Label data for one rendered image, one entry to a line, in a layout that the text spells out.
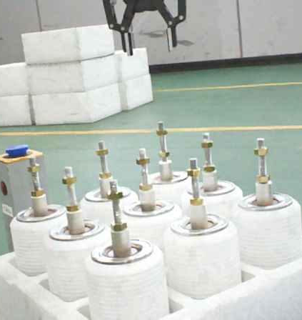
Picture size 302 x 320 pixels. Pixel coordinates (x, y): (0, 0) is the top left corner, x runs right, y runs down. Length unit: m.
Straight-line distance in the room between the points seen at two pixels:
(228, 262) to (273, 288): 0.07
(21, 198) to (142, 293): 0.42
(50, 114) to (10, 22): 4.02
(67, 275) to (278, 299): 0.27
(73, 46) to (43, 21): 3.80
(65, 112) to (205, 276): 2.87
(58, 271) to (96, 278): 0.11
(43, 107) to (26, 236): 2.77
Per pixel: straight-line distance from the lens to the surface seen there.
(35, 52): 3.64
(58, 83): 3.58
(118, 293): 0.70
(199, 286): 0.77
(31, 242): 0.90
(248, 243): 0.84
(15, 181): 1.06
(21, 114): 3.78
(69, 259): 0.79
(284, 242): 0.84
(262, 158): 0.84
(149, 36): 6.55
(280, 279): 0.80
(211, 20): 6.26
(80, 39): 3.47
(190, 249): 0.75
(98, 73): 3.62
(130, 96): 3.87
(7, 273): 0.93
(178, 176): 1.04
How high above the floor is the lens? 0.51
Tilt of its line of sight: 13 degrees down
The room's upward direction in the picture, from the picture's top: 7 degrees counter-clockwise
